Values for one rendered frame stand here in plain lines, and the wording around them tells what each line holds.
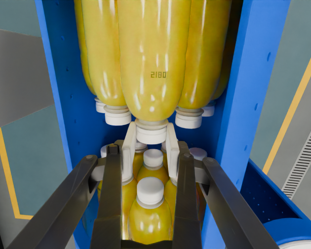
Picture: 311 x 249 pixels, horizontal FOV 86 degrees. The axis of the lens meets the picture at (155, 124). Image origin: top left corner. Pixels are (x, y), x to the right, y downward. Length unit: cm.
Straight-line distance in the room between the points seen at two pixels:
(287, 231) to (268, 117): 116
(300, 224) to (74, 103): 72
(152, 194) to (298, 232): 55
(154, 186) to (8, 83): 62
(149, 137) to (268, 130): 163
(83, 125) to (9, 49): 48
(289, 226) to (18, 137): 191
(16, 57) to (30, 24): 86
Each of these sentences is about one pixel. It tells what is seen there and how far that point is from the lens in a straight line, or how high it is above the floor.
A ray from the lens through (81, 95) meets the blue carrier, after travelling 33.
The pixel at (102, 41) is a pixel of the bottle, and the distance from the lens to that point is 21.
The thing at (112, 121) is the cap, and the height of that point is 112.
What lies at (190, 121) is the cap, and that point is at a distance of 24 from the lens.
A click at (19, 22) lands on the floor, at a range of 166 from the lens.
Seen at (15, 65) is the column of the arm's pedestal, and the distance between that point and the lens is 77.
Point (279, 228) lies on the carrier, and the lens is 71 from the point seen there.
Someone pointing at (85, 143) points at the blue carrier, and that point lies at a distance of 35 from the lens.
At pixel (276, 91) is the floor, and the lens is 169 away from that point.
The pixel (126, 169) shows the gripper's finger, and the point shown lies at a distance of 16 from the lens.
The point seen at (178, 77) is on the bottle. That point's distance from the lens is 17.
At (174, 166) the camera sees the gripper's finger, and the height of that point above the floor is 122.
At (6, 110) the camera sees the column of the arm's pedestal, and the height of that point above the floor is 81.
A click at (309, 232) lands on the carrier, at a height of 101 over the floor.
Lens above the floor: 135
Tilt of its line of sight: 69 degrees down
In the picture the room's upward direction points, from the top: 179 degrees clockwise
